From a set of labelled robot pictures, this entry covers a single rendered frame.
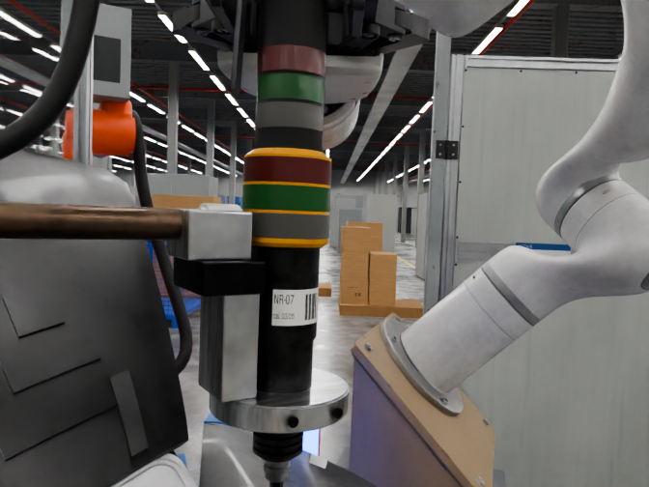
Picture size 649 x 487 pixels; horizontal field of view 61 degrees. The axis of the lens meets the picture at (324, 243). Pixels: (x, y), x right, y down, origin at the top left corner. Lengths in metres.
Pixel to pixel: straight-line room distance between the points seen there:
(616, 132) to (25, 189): 0.67
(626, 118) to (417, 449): 0.50
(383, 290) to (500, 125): 5.88
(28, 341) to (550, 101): 2.08
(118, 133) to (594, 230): 3.76
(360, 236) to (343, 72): 7.46
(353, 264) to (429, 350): 6.93
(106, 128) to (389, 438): 3.70
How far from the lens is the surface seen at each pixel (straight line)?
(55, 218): 0.24
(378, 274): 7.83
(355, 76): 0.34
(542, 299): 0.87
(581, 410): 2.37
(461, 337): 0.88
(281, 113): 0.26
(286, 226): 0.25
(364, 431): 0.82
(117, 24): 4.35
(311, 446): 0.67
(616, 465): 2.49
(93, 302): 0.31
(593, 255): 0.84
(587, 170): 0.87
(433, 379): 0.90
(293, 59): 0.27
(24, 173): 0.39
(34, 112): 0.24
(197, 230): 0.24
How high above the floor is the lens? 1.40
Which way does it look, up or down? 3 degrees down
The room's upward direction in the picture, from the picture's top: 2 degrees clockwise
